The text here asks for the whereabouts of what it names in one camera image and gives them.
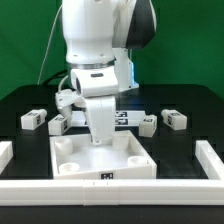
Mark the white U-shaped fence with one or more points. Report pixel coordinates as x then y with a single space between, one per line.
208 191

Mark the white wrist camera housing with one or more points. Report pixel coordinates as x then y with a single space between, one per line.
96 82

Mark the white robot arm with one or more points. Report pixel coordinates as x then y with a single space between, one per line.
98 34

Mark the white square tabletop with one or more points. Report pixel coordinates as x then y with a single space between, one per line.
121 157

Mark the white marker base plate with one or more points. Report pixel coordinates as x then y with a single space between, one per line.
122 118

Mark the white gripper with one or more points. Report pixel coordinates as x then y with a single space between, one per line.
100 117

